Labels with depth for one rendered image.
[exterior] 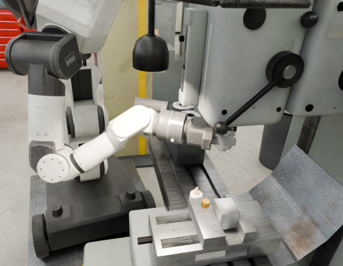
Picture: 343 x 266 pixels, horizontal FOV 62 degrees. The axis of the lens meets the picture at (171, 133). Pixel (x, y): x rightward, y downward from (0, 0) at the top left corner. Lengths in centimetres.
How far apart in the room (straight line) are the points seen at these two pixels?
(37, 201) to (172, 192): 104
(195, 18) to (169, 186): 64
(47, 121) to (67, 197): 87
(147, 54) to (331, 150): 68
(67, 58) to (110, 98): 176
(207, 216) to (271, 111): 34
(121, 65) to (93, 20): 163
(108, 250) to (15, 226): 133
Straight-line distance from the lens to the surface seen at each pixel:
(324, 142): 104
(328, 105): 73
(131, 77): 247
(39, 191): 196
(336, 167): 101
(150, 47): 54
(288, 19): 62
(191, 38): 63
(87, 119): 127
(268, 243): 88
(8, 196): 265
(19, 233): 232
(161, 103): 79
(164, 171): 114
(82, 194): 161
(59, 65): 75
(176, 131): 74
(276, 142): 276
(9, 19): 543
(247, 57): 59
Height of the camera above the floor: 161
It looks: 29 degrees down
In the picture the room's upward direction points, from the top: 3 degrees clockwise
